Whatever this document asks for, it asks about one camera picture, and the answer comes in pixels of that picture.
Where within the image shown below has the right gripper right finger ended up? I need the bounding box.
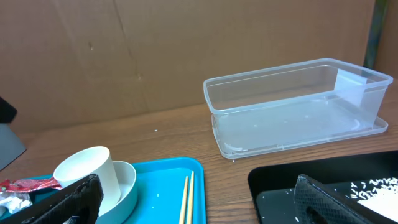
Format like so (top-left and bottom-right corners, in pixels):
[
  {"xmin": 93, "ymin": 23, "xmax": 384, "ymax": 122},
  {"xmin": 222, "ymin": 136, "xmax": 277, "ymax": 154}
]
[{"xmin": 294, "ymin": 175, "xmax": 396, "ymax": 224}]

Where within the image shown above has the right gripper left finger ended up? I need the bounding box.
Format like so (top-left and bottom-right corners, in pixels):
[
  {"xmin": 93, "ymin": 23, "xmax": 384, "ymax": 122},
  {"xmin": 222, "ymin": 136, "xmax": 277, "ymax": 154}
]
[{"xmin": 1, "ymin": 174, "xmax": 104, "ymax": 224}]

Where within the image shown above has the white paper cup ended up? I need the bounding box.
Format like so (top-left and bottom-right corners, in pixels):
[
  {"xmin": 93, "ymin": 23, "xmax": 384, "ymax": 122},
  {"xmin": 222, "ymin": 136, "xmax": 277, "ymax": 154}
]
[{"xmin": 53, "ymin": 146, "xmax": 121, "ymax": 216}]

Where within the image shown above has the grey dishwasher rack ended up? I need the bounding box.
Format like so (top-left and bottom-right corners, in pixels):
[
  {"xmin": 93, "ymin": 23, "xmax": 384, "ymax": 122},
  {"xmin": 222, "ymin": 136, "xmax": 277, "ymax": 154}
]
[{"xmin": 0, "ymin": 123, "xmax": 26, "ymax": 170}]

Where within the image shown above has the black plastic tray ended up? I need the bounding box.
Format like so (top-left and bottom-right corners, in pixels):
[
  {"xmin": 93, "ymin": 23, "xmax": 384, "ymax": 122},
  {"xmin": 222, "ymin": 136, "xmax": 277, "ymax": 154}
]
[{"xmin": 248, "ymin": 151, "xmax": 397, "ymax": 223}]

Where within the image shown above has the grey-green bowl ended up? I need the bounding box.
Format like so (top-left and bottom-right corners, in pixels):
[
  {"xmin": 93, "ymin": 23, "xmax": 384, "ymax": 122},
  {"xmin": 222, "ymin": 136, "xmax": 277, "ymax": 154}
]
[{"xmin": 95, "ymin": 161, "xmax": 137, "ymax": 224}]

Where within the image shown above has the red snack wrapper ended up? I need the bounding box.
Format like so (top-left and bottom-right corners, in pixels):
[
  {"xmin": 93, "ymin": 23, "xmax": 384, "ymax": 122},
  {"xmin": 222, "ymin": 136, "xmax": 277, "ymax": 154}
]
[{"xmin": 1, "ymin": 177, "xmax": 63, "ymax": 193}]

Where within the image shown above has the pile of white rice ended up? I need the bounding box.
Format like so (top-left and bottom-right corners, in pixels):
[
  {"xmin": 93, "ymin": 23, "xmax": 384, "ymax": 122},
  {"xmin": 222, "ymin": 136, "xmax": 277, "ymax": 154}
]
[{"xmin": 349, "ymin": 177, "xmax": 397, "ymax": 222}]

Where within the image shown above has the crumpled white tissue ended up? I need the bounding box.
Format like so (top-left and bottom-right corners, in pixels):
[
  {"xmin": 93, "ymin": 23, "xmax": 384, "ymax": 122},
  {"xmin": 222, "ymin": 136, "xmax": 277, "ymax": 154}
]
[{"xmin": 1, "ymin": 192, "xmax": 32, "ymax": 215}]

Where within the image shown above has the teal plastic tray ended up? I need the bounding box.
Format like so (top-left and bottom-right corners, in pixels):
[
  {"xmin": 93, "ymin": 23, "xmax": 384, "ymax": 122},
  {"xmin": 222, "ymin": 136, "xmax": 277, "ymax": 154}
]
[{"xmin": 0, "ymin": 156, "xmax": 207, "ymax": 224}]

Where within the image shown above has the clear plastic container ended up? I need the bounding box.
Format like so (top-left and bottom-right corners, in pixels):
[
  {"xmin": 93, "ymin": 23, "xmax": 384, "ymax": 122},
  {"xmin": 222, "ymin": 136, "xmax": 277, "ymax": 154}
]
[{"xmin": 203, "ymin": 58, "xmax": 393, "ymax": 159}]

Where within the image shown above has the left wooden chopstick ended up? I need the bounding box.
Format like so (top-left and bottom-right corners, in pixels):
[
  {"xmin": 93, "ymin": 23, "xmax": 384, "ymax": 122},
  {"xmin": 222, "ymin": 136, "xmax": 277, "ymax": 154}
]
[{"xmin": 178, "ymin": 176, "xmax": 188, "ymax": 224}]

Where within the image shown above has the wooden chopstick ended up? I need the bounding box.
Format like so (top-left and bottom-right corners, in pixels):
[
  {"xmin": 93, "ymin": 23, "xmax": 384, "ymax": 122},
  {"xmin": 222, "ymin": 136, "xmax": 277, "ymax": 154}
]
[
  {"xmin": 178, "ymin": 176, "xmax": 188, "ymax": 224},
  {"xmin": 186, "ymin": 171, "xmax": 195, "ymax": 224}
]

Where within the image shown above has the right wooden chopstick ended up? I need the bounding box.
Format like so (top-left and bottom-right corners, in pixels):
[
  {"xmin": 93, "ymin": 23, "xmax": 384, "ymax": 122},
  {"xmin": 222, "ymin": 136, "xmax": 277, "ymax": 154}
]
[{"xmin": 186, "ymin": 171, "xmax": 195, "ymax": 224}]

